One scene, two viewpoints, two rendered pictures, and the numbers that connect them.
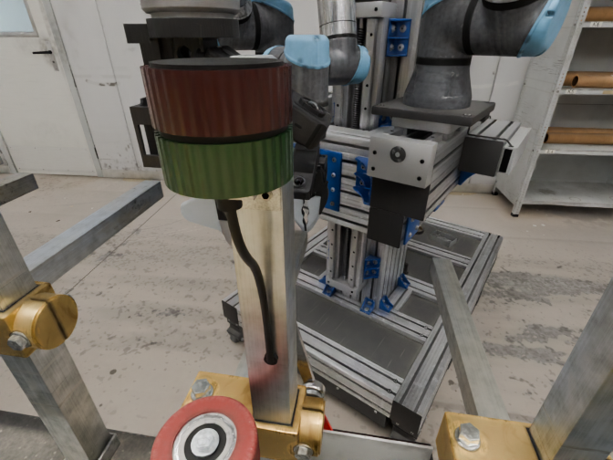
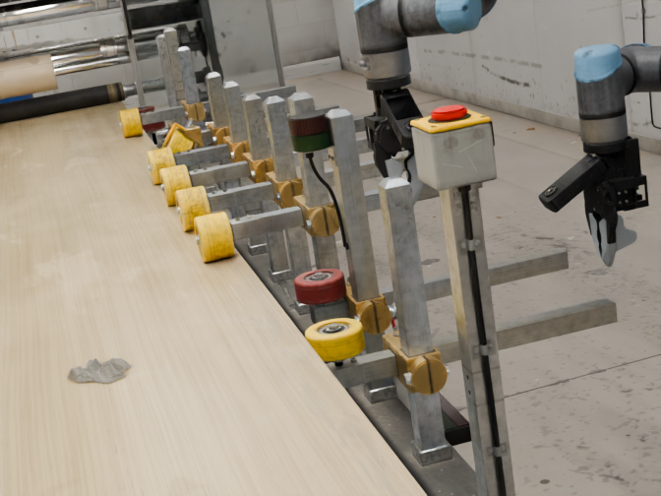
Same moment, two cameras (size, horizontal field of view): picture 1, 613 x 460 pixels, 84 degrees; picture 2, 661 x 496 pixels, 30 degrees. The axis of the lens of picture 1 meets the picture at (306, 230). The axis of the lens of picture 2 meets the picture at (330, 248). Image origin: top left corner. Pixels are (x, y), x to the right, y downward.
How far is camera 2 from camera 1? 1.75 m
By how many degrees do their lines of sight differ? 64
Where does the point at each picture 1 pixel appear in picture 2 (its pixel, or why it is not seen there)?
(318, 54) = (587, 69)
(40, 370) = (319, 251)
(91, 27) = not seen: outside the picture
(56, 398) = not seen: hidden behind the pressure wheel
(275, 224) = (337, 172)
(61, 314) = (329, 219)
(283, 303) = (344, 212)
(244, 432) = (330, 279)
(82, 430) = not seen: hidden behind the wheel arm
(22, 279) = (323, 196)
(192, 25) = (371, 85)
